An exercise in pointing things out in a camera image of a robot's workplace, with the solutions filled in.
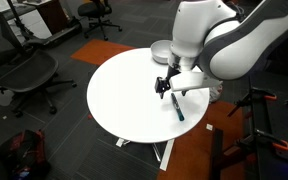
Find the brown wooden cabinet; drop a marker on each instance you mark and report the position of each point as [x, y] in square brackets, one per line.
[52, 15]

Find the black low platform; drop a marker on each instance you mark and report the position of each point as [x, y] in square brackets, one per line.
[57, 35]

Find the black swivel office chair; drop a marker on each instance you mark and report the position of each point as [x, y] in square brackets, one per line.
[95, 10]

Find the green marker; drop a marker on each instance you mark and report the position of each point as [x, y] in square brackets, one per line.
[177, 106]

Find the white desk panel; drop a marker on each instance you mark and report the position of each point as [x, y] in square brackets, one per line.
[34, 23]

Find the grey bowl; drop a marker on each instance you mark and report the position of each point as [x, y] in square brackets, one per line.
[160, 51]

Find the white wrist camera block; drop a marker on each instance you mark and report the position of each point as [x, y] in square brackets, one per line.
[190, 81]

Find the white table base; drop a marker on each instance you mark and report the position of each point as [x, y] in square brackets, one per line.
[167, 155]

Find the black mesh office chair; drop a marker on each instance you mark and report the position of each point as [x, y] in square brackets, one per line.
[27, 71]

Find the dark red stand frame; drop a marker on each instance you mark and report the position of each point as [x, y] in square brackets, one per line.
[219, 156]

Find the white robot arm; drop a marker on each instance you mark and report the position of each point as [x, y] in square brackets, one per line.
[237, 43]

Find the black workbench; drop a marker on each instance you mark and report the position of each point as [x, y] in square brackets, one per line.
[277, 133]

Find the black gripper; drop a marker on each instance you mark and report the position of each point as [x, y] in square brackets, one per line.
[172, 72]

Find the small white paper scrap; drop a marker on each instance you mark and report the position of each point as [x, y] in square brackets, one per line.
[209, 127]

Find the red and black bag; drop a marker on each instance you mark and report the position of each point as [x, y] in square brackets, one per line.
[27, 150]

